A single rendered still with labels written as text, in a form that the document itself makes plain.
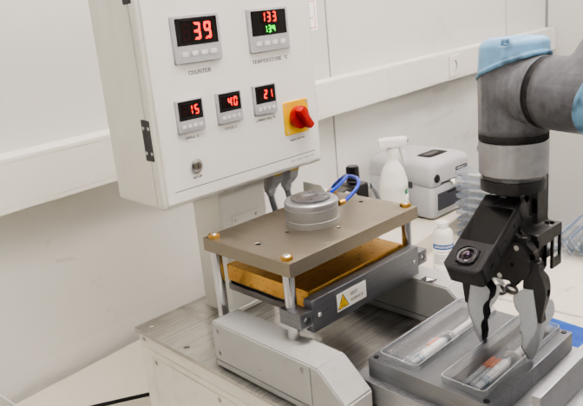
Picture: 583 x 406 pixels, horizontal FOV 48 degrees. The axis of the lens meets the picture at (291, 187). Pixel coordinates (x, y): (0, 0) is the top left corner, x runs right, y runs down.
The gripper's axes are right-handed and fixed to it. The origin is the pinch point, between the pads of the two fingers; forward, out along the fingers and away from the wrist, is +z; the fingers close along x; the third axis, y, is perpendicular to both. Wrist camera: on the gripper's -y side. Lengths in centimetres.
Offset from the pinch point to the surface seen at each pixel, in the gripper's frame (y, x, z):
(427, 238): 72, 61, 21
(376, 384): -10.9, 10.6, 4.2
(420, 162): 84, 71, 4
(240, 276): -10.2, 35.7, -3.5
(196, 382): -16.8, 40.9, 12.6
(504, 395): -7.0, -3.9, 1.8
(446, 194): 89, 66, 14
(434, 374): -8.2, 4.2, 1.7
